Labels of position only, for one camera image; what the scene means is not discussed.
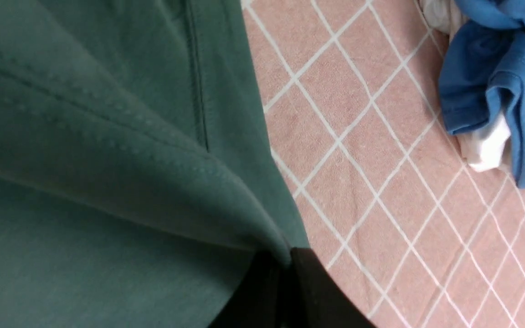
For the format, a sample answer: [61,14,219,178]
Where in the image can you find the green long-sleeved shirt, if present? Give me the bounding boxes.
[0,0,309,328]

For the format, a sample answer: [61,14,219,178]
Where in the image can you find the white crumpled garment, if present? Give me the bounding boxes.
[418,0,511,172]

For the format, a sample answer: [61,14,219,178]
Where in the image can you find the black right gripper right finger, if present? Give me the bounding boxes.
[291,248,375,328]

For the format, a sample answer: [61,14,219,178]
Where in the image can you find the pink checkered tablecloth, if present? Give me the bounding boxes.
[242,0,525,328]

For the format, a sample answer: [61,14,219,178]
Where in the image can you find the blue crumpled garment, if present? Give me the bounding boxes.
[439,0,525,189]

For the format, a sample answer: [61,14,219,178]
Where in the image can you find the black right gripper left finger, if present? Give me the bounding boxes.
[210,251,290,328]

